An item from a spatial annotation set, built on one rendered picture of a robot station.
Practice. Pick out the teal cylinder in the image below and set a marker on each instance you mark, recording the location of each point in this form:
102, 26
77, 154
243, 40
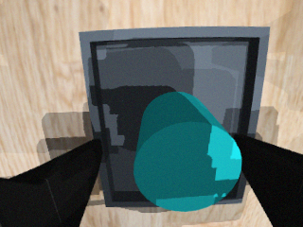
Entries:
185, 160

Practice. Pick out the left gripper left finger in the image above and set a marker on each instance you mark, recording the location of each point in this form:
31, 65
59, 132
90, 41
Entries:
54, 194

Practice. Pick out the grey rectangular tray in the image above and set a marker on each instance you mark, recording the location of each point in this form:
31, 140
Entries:
126, 69

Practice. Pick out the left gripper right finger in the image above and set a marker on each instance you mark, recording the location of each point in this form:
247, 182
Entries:
275, 175

